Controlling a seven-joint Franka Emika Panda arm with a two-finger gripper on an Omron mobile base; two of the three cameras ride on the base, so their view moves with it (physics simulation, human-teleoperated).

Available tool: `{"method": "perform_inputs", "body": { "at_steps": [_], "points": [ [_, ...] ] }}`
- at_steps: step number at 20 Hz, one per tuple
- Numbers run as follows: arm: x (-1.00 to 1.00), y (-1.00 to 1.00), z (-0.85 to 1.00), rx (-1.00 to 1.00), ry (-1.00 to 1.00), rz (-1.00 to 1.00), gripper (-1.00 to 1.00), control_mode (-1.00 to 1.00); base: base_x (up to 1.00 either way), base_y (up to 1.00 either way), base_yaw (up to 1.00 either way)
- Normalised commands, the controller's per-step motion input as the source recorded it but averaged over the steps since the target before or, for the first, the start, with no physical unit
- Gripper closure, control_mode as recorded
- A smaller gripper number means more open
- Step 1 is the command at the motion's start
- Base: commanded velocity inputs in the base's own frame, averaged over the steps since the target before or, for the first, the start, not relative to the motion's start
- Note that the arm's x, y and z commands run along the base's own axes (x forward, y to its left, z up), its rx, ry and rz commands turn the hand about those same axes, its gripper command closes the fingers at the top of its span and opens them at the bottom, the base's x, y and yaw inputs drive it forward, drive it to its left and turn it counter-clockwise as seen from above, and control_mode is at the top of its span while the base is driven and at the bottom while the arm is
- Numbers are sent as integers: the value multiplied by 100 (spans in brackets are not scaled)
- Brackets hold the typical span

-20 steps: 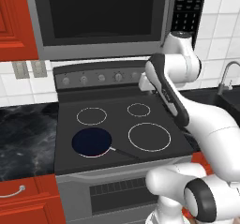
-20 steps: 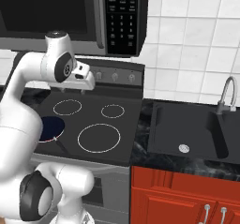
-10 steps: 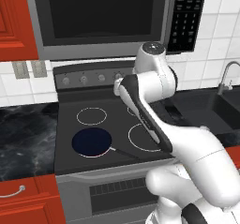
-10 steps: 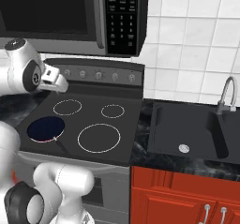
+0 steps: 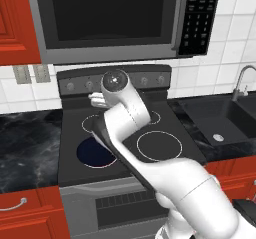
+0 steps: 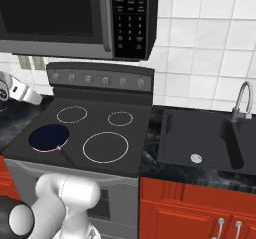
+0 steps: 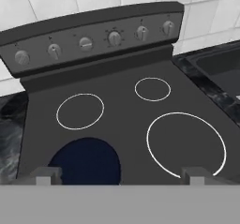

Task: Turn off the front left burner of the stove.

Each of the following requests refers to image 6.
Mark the red cupboard door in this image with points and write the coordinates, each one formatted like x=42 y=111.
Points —
x=248 y=228
x=180 y=221

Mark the dark microwave door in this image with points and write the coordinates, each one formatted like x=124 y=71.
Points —
x=50 y=13

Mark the red base cupboard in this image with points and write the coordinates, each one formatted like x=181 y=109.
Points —
x=7 y=179

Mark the black and grey stove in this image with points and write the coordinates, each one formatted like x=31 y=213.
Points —
x=100 y=129

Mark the grey wall socket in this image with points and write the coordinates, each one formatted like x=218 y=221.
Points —
x=38 y=63
x=24 y=62

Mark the black kitchen sink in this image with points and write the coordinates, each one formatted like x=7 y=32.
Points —
x=196 y=139

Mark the dark blue frying pan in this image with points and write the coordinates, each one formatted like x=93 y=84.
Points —
x=48 y=137

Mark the grey curved tap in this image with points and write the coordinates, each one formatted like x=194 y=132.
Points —
x=238 y=107

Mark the grey oven door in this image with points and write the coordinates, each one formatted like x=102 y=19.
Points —
x=121 y=209

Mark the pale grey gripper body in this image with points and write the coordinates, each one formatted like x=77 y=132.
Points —
x=31 y=96

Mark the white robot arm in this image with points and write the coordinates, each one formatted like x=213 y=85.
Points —
x=66 y=196

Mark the red drawer front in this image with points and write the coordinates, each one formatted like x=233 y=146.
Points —
x=206 y=194

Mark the grey black microwave oven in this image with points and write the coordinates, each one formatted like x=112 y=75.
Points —
x=133 y=19

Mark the grey stove knob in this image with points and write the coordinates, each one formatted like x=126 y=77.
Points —
x=140 y=83
x=122 y=81
x=105 y=80
x=72 y=78
x=88 y=79
x=55 y=77

